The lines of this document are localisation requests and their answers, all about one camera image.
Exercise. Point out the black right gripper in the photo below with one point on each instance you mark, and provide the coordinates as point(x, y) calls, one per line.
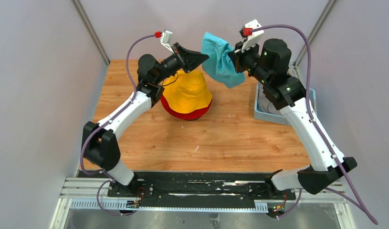
point(236, 56)

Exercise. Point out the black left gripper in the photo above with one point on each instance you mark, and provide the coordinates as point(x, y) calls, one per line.
point(190, 59)

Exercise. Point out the light blue bucket hat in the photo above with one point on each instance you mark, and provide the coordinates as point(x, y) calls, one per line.
point(219, 66)

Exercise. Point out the yellow bucket hat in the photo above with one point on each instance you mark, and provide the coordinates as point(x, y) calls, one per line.
point(186, 92)

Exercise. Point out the red bucket hat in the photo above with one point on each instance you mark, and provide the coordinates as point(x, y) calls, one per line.
point(196, 114)

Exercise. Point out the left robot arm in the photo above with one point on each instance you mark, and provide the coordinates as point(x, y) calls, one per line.
point(100, 140)

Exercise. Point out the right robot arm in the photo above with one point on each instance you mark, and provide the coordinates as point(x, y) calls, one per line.
point(269, 65)

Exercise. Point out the grey hat in basket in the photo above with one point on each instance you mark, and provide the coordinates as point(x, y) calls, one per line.
point(264, 104)

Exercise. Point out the light blue plastic basket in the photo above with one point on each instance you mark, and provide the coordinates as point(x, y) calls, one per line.
point(267, 117)

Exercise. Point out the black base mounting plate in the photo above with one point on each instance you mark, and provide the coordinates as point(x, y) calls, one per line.
point(195, 191)

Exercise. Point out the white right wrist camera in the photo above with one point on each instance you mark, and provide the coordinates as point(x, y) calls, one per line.
point(251, 33)

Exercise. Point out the aluminium frame rail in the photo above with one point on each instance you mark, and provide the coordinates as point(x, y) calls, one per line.
point(79, 207)

